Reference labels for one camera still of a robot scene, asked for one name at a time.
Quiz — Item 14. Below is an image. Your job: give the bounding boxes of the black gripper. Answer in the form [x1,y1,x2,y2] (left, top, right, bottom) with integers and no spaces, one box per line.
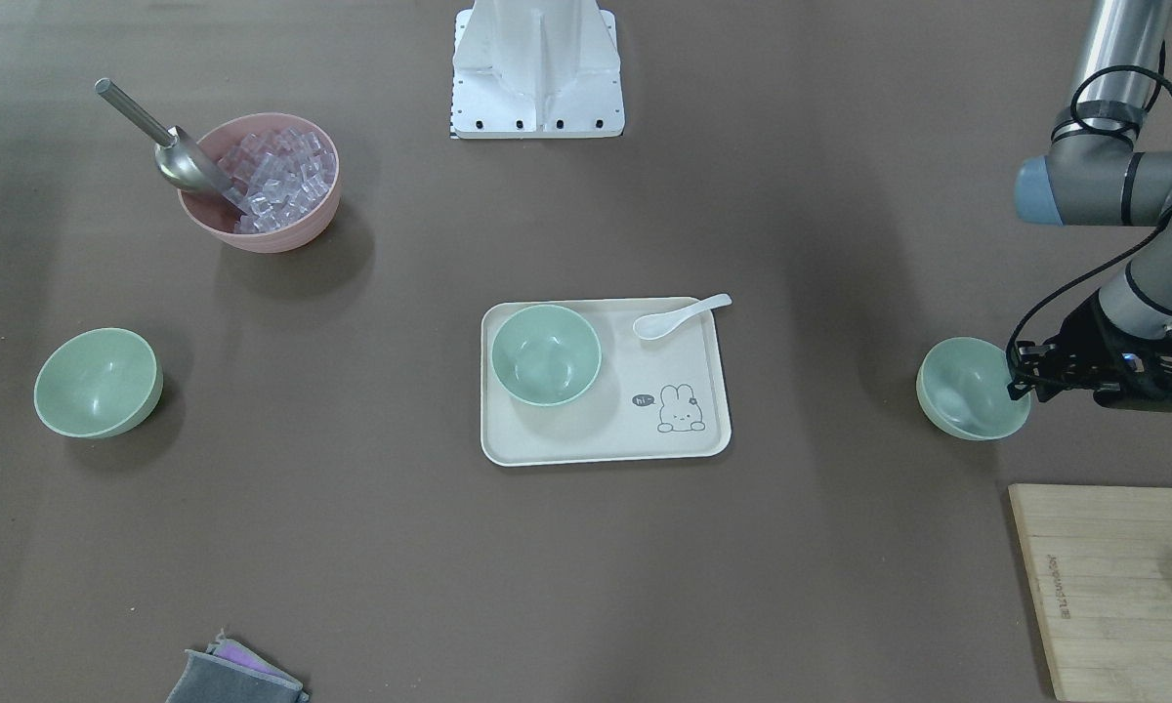
[1007,295,1172,412]

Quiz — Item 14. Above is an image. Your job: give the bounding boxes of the green bowl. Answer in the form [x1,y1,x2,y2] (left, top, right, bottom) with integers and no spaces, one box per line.
[915,337,1033,441]
[488,303,604,407]
[33,326,165,439]

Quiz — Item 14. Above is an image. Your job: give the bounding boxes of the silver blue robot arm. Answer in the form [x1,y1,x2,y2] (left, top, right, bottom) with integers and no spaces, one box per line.
[1006,1,1172,411]

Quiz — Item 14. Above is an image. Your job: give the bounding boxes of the bamboo cutting board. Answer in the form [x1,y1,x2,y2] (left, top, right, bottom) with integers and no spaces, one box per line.
[1007,483,1172,702]

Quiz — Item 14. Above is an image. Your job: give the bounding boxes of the cream rabbit tray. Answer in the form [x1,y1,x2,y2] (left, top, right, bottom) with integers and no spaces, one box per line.
[481,296,731,467]

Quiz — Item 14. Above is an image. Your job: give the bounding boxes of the white ceramic spoon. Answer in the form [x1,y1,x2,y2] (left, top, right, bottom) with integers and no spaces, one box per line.
[632,293,733,340]

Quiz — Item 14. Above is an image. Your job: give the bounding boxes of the green bowl on tray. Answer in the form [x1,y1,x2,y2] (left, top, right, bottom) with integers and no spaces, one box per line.
[488,303,604,407]

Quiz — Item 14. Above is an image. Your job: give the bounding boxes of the pink bowl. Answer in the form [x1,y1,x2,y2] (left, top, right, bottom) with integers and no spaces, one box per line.
[179,112,341,253]

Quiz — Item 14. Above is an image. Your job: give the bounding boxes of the clear ice cubes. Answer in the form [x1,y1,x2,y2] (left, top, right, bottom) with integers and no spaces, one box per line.
[219,127,339,236]

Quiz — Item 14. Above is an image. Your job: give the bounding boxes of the grey folded cloth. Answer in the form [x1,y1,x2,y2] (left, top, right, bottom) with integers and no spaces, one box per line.
[166,632,311,702]

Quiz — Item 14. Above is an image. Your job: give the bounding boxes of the metal ice scoop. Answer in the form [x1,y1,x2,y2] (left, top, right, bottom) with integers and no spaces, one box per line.
[95,77,246,214]

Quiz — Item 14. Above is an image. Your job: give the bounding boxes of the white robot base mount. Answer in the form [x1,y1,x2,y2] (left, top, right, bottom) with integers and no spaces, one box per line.
[449,1,626,139]

